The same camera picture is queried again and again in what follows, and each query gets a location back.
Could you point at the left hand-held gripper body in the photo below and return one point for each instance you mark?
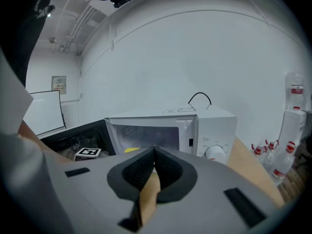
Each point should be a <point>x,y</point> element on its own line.
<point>87,152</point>

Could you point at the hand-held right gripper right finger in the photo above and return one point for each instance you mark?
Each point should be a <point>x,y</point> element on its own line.
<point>209,199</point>

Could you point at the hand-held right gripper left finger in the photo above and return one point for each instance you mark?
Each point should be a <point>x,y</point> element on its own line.
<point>92,194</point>

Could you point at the white microwave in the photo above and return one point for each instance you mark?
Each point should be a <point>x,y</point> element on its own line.
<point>217,125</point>

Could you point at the person's left forearm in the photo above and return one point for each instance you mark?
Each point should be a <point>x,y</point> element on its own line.
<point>31,138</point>

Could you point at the glass swing-top bottle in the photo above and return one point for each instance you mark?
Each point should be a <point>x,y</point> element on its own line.
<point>259,153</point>
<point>271,152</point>

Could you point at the plastic bottle red label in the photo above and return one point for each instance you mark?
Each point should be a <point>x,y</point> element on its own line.
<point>281,167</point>

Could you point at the white water dispenser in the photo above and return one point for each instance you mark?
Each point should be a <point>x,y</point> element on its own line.
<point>292,128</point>

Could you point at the white ceiling pipe bundle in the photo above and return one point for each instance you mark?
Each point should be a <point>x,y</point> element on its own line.
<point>80,23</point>

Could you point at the person's dark top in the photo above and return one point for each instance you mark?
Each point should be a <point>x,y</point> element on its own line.
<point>24,33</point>

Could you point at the clear water jug red label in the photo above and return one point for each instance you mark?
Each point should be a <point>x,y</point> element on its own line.
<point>295,89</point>

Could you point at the whiteboard with black frame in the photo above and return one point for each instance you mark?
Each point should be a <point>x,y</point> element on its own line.
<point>44,111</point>

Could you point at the grey electrical wall panel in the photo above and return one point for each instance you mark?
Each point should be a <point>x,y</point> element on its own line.
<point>58,84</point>

